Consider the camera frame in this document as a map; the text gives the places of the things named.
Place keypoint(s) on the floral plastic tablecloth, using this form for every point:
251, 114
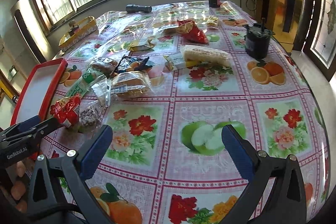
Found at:
166, 163

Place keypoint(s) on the red serving tray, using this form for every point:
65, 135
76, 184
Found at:
38, 91

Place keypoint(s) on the brown cake clear pack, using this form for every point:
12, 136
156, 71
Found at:
106, 66

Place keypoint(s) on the small yellow biscuit pack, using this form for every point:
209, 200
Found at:
212, 22

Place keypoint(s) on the clear bread pack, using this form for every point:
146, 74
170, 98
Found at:
129, 85

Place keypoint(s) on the red candy packet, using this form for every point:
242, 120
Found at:
67, 110

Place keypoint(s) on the clear chocolate cake pack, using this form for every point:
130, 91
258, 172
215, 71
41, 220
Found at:
91, 114

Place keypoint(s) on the green white snack bar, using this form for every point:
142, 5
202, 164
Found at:
84, 83

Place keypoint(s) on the red snack packet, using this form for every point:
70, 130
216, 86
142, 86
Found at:
190, 31

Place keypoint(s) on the white sandwich cake pack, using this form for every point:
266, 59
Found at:
206, 55

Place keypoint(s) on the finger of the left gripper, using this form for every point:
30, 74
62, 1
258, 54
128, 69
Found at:
22, 126
40, 130

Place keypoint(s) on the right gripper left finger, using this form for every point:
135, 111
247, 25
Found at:
58, 192

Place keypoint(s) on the yellow black snack wrapper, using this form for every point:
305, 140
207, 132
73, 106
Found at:
140, 45

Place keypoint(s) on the black round container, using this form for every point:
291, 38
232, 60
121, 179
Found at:
257, 39

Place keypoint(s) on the yellow cardboard box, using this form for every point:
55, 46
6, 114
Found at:
87, 26

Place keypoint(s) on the dark blue cookie packet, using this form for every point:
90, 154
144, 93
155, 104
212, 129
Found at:
130, 63

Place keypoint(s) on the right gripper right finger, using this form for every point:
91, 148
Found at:
286, 202

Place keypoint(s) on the black flashlight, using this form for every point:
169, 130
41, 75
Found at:
131, 8

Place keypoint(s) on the small bottle in box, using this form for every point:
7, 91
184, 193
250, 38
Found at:
74, 27

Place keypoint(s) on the yellow white wafer pack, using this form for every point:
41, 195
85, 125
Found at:
176, 61

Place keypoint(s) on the person's left hand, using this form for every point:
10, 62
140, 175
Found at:
18, 189

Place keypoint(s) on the white tower air conditioner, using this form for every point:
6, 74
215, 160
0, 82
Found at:
31, 31

